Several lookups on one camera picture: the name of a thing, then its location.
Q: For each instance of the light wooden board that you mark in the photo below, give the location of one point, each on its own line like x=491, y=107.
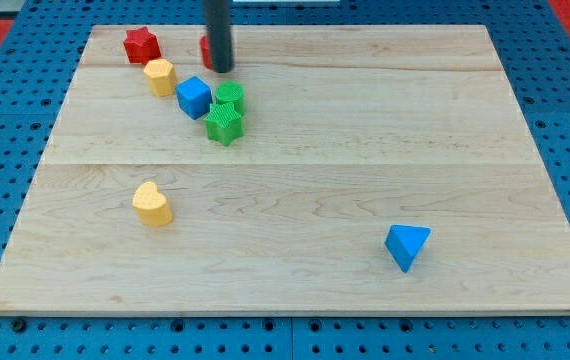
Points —
x=347, y=130

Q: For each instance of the green star block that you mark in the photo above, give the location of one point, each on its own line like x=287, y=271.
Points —
x=224, y=124

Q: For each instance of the blue triangle block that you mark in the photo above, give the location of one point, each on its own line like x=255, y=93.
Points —
x=404, y=242

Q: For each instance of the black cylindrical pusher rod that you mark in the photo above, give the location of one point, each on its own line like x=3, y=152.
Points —
x=217, y=19

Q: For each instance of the yellow heart block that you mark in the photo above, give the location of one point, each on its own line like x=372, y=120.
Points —
x=151, y=206

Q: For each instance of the red star block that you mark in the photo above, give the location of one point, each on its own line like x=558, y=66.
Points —
x=141, y=46

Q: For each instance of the yellow pentagon block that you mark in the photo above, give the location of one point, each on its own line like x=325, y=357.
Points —
x=161, y=77

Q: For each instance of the red circle block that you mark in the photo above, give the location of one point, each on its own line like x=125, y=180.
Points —
x=205, y=52

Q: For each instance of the blue cube block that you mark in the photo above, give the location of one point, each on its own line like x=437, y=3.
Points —
x=194, y=97

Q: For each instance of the green circle block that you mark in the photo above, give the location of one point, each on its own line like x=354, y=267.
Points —
x=231, y=92

